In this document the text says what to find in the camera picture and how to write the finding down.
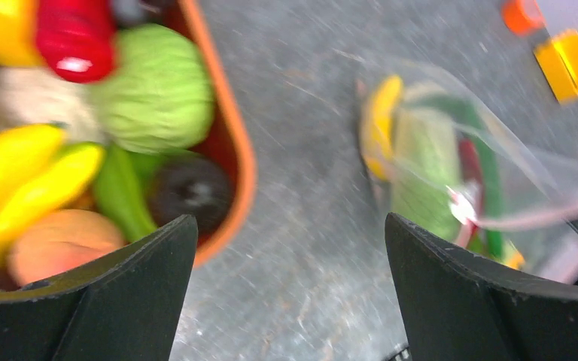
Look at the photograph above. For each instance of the green cucumber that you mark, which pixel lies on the green cucumber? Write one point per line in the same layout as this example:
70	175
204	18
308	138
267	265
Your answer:
465	113

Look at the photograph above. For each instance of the yellow banana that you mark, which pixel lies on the yellow banana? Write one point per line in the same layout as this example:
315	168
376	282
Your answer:
376	126
40	173

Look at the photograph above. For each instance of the round green cabbage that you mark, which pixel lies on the round green cabbage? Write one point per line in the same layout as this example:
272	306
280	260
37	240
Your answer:
160	98

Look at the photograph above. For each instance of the clear zip top bag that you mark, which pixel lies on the clear zip top bag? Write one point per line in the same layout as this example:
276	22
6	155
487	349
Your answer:
539	189

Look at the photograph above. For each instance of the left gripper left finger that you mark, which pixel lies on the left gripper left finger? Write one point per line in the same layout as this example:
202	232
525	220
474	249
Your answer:
122	306

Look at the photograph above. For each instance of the yellow orange toy block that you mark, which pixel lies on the yellow orange toy block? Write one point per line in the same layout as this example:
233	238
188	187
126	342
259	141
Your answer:
511	257

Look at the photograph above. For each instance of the white cauliflower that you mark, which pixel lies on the white cauliflower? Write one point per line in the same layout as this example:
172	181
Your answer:
37	95

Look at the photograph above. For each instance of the orange round cap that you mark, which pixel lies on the orange round cap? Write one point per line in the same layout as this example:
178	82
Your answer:
522	17

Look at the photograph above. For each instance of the yellow plastic crate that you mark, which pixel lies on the yellow plastic crate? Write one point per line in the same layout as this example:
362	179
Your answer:
558	60

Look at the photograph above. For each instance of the red chili pepper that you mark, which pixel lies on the red chili pepper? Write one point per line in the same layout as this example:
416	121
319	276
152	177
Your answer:
468	199

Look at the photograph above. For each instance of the yellow bell pepper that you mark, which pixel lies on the yellow bell pepper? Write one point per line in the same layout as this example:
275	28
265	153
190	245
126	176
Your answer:
17	31

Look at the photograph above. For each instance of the orange plastic basket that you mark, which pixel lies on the orange plastic basket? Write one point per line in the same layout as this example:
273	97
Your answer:
228	143

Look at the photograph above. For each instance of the green napa cabbage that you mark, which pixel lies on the green napa cabbage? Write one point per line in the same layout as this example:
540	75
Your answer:
425	163

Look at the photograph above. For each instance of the dark eggplant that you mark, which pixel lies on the dark eggplant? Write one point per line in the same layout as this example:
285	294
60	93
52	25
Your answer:
193	185

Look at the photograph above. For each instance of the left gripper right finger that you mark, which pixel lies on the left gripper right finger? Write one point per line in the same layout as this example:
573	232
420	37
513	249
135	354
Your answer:
457	305

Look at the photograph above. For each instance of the peach fruit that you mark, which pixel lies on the peach fruit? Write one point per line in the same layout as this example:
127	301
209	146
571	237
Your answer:
61	241

